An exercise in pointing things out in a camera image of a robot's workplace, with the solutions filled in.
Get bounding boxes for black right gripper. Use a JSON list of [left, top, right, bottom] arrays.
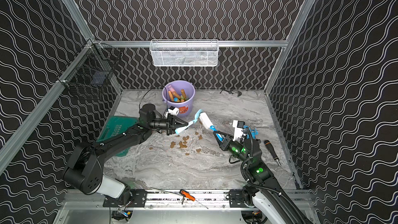
[[215, 130, 251, 169]]

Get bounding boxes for wide light blue trowel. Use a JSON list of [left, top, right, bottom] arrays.
[[185, 109, 203, 130]]

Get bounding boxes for white blue brush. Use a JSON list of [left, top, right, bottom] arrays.
[[199, 112, 217, 131]]

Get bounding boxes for lime front trowel wooden handle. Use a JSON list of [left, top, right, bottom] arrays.
[[168, 91, 174, 102]]

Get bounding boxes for wide green trowel wooden handle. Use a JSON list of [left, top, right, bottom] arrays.
[[172, 91, 181, 100]]

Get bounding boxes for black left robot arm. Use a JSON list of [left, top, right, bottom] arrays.
[[63, 104, 188, 205]]

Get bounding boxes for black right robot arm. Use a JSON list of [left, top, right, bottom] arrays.
[[213, 130, 311, 224]]

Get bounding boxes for purple plastic bucket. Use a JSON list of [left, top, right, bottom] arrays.
[[162, 80, 195, 117]]

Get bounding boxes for small blue clamp tool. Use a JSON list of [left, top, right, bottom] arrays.
[[249, 128, 259, 139]]

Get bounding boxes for black clip tool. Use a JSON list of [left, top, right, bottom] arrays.
[[220, 89, 242, 97]]

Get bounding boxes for green plastic tool case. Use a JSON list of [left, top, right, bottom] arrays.
[[97, 116, 138, 157]]

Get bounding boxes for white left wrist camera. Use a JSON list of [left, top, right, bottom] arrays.
[[165, 106, 179, 116]]

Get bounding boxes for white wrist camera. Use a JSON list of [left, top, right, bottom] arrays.
[[232, 120, 247, 141], [165, 106, 179, 116]]

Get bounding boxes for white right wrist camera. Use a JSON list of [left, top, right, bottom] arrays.
[[232, 120, 247, 141]]

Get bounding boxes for black orange screwdriver handle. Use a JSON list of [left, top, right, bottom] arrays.
[[264, 140, 282, 167]]

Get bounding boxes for orange handled screwdriver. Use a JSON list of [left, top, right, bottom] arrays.
[[179, 189, 208, 209]]

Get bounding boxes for white wire basket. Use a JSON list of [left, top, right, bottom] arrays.
[[149, 39, 219, 67]]

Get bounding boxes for black wire basket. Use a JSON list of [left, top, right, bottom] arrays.
[[59, 43, 122, 101]]

